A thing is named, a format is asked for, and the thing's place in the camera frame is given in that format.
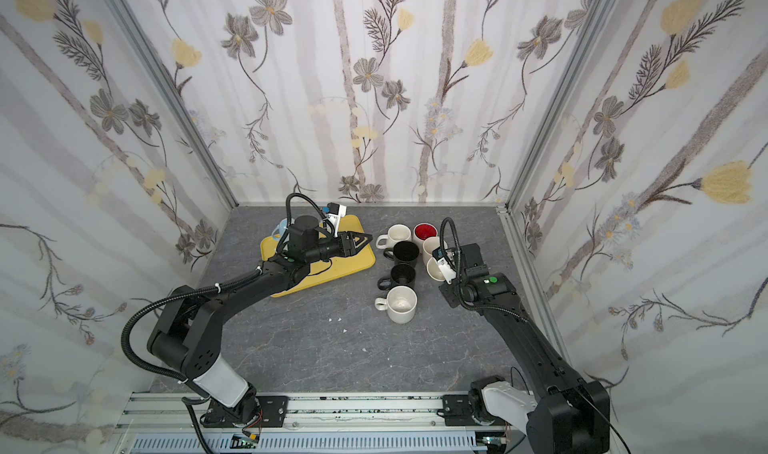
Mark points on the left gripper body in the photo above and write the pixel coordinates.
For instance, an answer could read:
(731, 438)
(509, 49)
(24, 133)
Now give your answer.
(325, 249)

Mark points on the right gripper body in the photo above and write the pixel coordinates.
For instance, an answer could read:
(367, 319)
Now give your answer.
(453, 256)

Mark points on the light blue mug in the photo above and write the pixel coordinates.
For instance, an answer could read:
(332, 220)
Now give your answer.
(278, 232)

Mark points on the white speckled mug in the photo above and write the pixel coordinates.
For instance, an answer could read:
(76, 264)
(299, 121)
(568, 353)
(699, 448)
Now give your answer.
(395, 234)

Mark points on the black and white mug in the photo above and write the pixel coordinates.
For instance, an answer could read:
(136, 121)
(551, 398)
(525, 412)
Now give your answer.
(403, 253)

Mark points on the beige mug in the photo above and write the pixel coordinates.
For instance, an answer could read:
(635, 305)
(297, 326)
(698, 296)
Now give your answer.
(400, 304)

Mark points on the grey mug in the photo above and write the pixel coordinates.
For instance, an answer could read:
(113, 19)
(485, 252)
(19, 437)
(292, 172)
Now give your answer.
(433, 271)

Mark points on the pink mug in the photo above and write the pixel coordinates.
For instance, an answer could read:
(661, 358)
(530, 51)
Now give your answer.
(428, 246)

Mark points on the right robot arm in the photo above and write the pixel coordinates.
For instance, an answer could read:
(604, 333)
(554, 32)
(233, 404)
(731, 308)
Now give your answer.
(557, 409)

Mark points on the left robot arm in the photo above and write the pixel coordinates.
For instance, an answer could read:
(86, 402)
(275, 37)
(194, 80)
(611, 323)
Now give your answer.
(187, 338)

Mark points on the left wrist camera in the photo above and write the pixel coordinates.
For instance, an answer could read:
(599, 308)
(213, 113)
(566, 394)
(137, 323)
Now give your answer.
(333, 214)

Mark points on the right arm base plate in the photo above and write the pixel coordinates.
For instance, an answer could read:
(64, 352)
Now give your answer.
(457, 410)

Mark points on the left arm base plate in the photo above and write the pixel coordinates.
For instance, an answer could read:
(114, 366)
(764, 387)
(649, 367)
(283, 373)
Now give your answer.
(264, 411)

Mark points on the white slotted cable duct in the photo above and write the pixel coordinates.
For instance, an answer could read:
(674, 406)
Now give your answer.
(354, 442)

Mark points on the aluminium mounting rail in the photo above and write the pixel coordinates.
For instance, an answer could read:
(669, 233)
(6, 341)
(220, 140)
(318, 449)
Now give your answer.
(307, 412)

